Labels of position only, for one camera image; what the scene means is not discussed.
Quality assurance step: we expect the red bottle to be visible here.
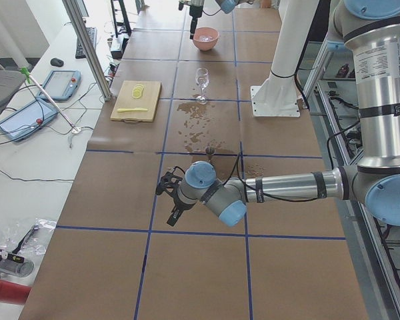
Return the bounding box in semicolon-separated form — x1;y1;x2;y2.
0;279;31;305

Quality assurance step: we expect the yellow plastic knife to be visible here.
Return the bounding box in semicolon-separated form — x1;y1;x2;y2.
117;107;148;113

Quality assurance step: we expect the black computer mouse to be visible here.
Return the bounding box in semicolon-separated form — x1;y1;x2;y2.
50;57;64;67

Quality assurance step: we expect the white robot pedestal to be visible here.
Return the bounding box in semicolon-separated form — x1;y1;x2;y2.
251;0;319;117

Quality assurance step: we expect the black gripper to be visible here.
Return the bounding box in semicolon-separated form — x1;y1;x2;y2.
155;166;186;225
178;0;204;39

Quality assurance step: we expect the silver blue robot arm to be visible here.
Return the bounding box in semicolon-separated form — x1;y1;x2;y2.
156;1;400;226
178;0;253;40

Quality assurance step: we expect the steel cocktail jigger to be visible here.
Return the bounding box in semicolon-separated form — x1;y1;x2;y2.
205;146;215;157

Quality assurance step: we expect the black keyboard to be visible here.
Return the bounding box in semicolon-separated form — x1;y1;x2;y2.
75;26;98;60

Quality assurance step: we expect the aluminium frame post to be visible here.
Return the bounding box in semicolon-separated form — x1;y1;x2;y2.
62;0;112;101

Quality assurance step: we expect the pink bowl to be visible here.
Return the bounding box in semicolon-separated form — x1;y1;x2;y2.
193;27;219;51

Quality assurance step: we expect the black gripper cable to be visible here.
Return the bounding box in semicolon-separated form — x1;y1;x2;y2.
223;153;324;203

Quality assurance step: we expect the clear wine glass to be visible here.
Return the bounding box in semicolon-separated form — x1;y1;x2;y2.
195;68;209;105

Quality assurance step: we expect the bamboo cutting board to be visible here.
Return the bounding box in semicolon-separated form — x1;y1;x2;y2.
110;81;161;123

